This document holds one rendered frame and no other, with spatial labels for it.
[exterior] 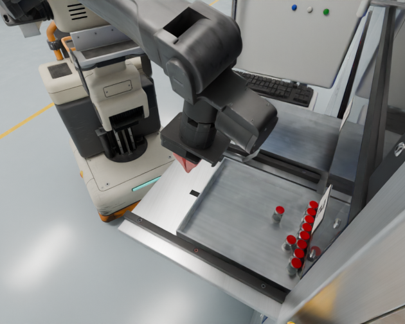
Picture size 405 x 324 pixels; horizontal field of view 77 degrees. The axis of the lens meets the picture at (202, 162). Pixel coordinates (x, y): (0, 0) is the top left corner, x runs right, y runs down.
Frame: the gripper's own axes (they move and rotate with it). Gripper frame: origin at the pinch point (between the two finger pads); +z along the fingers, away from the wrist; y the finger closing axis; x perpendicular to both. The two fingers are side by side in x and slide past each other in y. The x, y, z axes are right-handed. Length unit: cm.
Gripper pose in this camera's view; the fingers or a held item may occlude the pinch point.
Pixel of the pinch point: (189, 168)
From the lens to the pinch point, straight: 48.3
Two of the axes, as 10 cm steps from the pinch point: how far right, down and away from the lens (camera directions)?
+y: 8.6, 4.8, -1.7
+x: 4.7, -6.5, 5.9
